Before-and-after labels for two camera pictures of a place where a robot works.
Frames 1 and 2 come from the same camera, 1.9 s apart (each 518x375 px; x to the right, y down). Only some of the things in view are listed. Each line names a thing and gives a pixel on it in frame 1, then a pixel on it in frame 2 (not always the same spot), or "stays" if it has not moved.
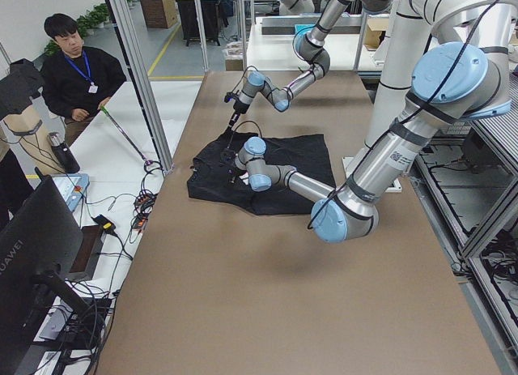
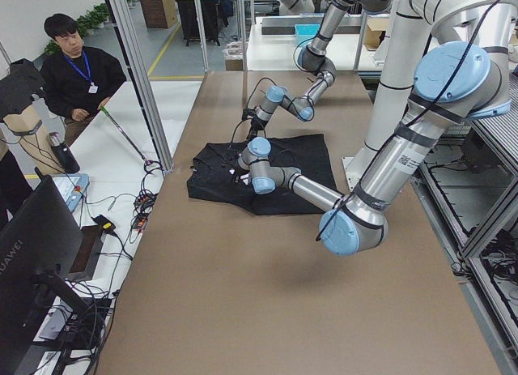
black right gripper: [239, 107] to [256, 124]
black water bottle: [63, 154] stays
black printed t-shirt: [308, 154] stays
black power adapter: [106, 224] stays
